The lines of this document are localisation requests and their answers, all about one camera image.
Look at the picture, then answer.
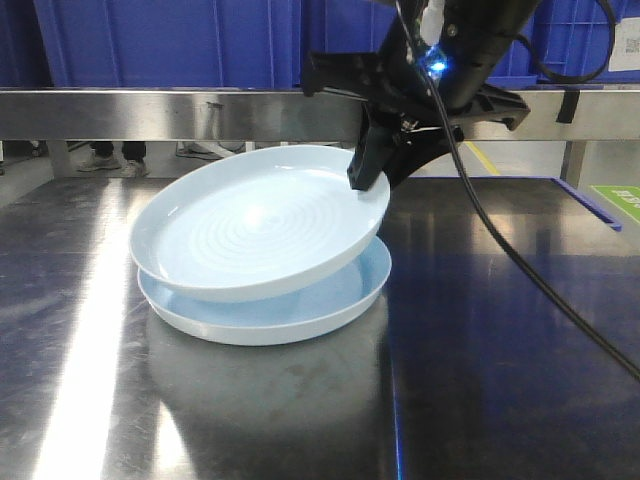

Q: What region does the large blue crate, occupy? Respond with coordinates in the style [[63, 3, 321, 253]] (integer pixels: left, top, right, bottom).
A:
[[301, 0, 537, 88], [34, 1, 302, 90]]

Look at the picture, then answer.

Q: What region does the large blue crate, middle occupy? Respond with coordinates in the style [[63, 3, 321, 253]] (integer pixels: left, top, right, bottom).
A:
[[301, 0, 537, 88]]

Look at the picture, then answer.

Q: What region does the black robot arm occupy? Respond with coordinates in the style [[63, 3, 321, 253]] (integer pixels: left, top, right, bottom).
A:
[[301, 1, 537, 191]]

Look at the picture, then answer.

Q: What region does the steel shelf post, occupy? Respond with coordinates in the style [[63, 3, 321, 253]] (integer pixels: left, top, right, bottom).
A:
[[46, 140, 76, 178], [560, 141, 588, 188]]

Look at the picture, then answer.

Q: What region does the black tape strip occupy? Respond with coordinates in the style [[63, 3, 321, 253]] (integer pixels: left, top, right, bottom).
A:
[[556, 89, 581, 124]]

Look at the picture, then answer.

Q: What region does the steel shelf post, right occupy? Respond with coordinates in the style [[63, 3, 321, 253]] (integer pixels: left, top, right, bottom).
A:
[[560, 141, 588, 188]]

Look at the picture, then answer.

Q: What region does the large blue crate, left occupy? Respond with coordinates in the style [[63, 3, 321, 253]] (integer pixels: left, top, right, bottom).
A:
[[34, 1, 302, 90]]

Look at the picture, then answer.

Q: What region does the black cable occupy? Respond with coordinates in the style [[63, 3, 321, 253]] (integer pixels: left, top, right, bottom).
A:
[[394, 0, 640, 384]]

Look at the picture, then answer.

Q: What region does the light blue plate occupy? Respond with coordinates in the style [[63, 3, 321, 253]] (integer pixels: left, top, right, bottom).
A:
[[129, 145, 391, 302], [137, 237, 392, 346]]

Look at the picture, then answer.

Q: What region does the blue crate with label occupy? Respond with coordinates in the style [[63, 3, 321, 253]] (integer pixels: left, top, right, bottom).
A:
[[531, 0, 639, 83]]

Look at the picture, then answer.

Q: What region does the steel shelf post, left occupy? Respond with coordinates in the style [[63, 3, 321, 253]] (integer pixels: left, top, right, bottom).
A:
[[46, 140, 76, 178]]

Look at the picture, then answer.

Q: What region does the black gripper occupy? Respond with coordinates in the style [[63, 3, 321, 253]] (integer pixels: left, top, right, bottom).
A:
[[301, 52, 529, 190]]

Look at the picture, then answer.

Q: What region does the stainless steel shelf rail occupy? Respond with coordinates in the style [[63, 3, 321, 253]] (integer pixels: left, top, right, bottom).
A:
[[1, 84, 639, 141]]

